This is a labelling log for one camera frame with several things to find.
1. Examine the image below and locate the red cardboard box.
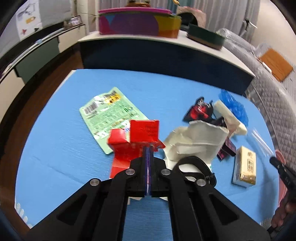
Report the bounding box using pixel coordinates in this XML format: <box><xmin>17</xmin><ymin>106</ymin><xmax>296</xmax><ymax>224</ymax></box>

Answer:
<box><xmin>107</xmin><ymin>120</ymin><xmax>165</xmax><ymax>178</ymax></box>

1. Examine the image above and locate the clear plastic wrapper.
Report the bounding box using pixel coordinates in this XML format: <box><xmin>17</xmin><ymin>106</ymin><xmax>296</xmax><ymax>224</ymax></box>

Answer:
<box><xmin>247</xmin><ymin>128</ymin><xmax>274</xmax><ymax>158</ymax></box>

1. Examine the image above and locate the small tissue pack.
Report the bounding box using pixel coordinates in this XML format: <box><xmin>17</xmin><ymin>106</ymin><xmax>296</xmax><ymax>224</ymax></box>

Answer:
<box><xmin>232</xmin><ymin>146</ymin><xmax>256</xmax><ymax>188</ymax></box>

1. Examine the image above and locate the white torn pouch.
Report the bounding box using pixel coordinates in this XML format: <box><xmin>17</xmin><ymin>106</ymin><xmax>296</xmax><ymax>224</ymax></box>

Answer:
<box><xmin>163</xmin><ymin>120</ymin><xmax>229</xmax><ymax>169</ymax></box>

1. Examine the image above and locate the green snack wrapper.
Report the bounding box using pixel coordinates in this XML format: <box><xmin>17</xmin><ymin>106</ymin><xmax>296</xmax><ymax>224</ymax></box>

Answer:
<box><xmin>79</xmin><ymin>87</ymin><xmax>147</xmax><ymax>155</ymax></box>

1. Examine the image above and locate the red black snack wrapper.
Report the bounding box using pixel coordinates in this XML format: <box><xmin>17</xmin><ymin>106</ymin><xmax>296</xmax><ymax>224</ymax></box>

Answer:
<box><xmin>183</xmin><ymin>96</ymin><xmax>214</xmax><ymax>123</ymax></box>

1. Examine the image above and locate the cream paper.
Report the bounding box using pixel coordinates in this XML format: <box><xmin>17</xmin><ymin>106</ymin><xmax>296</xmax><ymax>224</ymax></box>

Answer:
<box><xmin>213</xmin><ymin>100</ymin><xmax>247</xmax><ymax>138</ymax></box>

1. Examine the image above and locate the blue plastic bag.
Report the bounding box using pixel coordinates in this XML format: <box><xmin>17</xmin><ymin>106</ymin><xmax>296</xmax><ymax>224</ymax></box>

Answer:
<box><xmin>219</xmin><ymin>89</ymin><xmax>249</xmax><ymax>127</ymax></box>

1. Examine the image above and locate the magenta black wrapper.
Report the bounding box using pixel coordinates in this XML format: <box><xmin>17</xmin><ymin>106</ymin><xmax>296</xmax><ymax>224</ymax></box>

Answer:
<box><xmin>217</xmin><ymin>138</ymin><xmax>236</xmax><ymax>161</ymax></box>

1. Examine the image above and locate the right hand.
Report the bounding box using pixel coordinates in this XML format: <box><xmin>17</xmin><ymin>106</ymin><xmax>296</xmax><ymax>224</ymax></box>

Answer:
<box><xmin>271</xmin><ymin>195</ymin><xmax>295</xmax><ymax>228</ymax></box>

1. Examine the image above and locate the grey quilted sofa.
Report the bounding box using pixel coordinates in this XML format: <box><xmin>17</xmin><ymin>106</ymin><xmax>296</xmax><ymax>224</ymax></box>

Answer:
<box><xmin>217</xmin><ymin>28</ymin><xmax>295</xmax><ymax>167</ymax></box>

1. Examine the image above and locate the blue table mat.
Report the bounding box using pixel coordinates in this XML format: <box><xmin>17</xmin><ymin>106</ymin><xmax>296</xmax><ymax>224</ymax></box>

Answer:
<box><xmin>15</xmin><ymin>69</ymin><xmax>279</xmax><ymax>240</ymax></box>

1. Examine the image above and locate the white coffee table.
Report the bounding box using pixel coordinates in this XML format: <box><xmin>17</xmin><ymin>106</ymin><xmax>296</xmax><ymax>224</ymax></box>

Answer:
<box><xmin>78</xmin><ymin>31</ymin><xmax>255</xmax><ymax>95</ymax></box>

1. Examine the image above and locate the white charger on sofa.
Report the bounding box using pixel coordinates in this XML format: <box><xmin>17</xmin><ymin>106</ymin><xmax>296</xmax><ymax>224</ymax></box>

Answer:
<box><xmin>261</xmin><ymin>62</ymin><xmax>272</xmax><ymax>74</ymax></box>

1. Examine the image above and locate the orange cushion near lamp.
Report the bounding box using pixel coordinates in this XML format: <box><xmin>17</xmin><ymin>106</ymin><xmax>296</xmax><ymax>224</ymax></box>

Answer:
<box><xmin>259</xmin><ymin>48</ymin><xmax>293</xmax><ymax>82</ymax></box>

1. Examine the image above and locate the colourful storage box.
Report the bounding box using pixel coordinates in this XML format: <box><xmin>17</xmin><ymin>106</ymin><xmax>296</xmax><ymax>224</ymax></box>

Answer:
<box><xmin>98</xmin><ymin>7</ymin><xmax>182</xmax><ymax>38</ymax></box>

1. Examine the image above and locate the tv cabinet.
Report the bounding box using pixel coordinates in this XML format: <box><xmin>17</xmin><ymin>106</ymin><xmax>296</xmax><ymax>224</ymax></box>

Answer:
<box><xmin>1</xmin><ymin>24</ymin><xmax>86</xmax><ymax>118</ymax></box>

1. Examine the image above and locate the pink woven basket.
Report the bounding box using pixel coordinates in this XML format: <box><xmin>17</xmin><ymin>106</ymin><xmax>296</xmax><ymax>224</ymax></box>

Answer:
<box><xmin>176</xmin><ymin>6</ymin><xmax>207</xmax><ymax>28</ymax></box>

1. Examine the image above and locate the white floor lamp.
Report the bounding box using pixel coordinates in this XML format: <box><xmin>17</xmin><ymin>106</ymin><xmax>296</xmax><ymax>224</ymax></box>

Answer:
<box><xmin>241</xmin><ymin>19</ymin><xmax>257</xmax><ymax>42</ymax></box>

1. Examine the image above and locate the covered television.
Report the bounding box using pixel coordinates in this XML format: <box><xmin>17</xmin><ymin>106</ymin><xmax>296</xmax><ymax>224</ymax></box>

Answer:
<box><xmin>1</xmin><ymin>0</ymin><xmax>74</xmax><ymax>56</ymax></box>

